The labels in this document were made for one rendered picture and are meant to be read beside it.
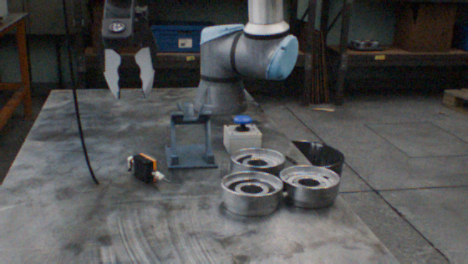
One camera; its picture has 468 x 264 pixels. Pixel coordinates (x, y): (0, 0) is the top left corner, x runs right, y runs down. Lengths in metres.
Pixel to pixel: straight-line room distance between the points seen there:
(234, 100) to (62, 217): 0.69
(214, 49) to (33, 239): 0.76
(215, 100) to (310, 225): 0.65
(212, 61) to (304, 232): 0.70
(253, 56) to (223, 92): 0.14
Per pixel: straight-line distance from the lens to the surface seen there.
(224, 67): 1.44
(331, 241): 0.85
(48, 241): 0.85
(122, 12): 0.89
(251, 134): 1.16
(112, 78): 0.96
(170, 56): 4.38
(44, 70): 5.04
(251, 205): 0.88
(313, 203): 0.94
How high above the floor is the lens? 1.20
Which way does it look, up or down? 18 degrees down
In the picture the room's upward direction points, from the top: 2 degrees clockwise
